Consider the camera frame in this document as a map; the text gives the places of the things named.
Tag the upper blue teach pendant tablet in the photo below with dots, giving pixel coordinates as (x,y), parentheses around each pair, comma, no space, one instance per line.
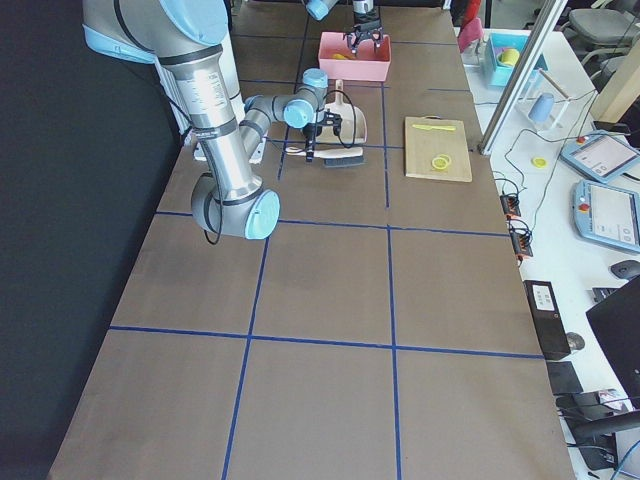
(606,215)

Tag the yellow lemon slice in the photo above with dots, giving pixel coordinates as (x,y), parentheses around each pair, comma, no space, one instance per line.
(442,161)
(436,168)

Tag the black power strip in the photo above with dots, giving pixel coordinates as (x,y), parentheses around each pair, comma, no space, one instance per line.
(520,233)

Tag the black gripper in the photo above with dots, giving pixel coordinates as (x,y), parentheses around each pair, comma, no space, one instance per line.
(310,134)
(364,26)

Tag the bamboo cutting board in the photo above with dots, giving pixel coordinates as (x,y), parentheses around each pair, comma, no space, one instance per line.
(421,147)

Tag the magenta cloth roll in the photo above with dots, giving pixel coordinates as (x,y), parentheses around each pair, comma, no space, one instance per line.
(471,32)

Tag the black laptop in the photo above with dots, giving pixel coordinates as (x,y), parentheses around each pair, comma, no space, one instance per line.
(614,322)

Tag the aluminium frame post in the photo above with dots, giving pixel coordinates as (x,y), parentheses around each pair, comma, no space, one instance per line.
(543,26)

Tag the teal tray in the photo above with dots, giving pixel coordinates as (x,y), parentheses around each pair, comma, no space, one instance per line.
(494,74)

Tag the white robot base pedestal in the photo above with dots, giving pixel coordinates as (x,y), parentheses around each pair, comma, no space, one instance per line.
(231,81)

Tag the yellow-green plastic cup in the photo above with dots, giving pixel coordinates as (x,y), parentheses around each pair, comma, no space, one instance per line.
(508,57)

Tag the pink plastic bin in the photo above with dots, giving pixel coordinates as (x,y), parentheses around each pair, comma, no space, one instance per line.
(370,66)

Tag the yellow-green plastic knife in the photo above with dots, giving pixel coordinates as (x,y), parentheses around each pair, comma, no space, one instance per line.
(426,127)

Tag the yellow round lid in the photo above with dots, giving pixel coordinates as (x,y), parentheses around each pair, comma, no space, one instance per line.
(539,162)

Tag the beige plastic dustpan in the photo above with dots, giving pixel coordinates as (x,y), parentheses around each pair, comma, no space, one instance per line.
(353,127)

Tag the yellow toy corn cob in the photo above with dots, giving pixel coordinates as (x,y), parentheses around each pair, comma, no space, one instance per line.
(339,56)

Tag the black box with label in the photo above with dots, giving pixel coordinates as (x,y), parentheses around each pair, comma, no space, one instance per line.
(546,319)

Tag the white hand brush black bristles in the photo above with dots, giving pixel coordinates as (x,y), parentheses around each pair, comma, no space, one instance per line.
(331,158)

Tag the black computer mouse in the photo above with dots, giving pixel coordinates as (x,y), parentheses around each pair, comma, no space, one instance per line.
(626,269)

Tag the grey office chair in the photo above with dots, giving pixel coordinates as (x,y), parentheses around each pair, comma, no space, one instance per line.
(602,33)

